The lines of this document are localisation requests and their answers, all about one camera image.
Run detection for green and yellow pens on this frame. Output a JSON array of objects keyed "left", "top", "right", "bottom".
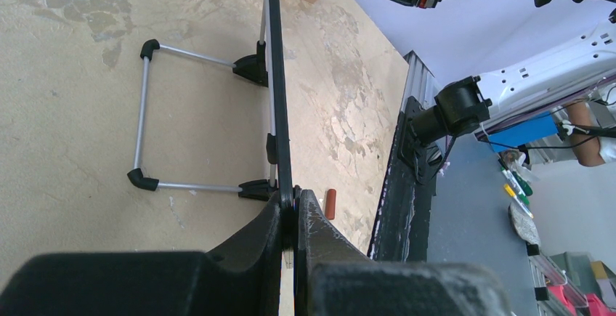
[{"left": 498, "top": 159, "right": 534, "bottom": 219}]

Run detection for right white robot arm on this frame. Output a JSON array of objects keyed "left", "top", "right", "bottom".
[{"left": 390, "top": 0, "right": 615, "bottom": 148}]

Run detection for black aluminium base frame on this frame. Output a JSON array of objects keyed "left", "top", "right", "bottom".
[{"left": 367, "top": 51, "right": 438, "bottom": 262}]

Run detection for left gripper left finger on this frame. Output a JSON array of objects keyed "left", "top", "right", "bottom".
[{"left": 1, "top": 195, "right": 282, "bottom": 315}]

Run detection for person's forearm in background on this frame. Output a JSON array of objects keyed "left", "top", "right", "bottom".
[{"left": 565, "top": 102, "right": 616, "bottom": 168}]

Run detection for black-framed whiteboard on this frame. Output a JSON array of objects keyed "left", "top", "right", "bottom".
[{"left": 127, "top": 0, "right": 294, "bottom": 208}]

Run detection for brown marker cap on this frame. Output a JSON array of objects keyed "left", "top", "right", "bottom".
[{"left": 324, "top": 188, "right": 337, "bottom": 220}]

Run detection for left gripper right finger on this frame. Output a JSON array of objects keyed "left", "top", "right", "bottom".
[{"left": 294, "top": 190, "right": 511, "bottom": 315}]

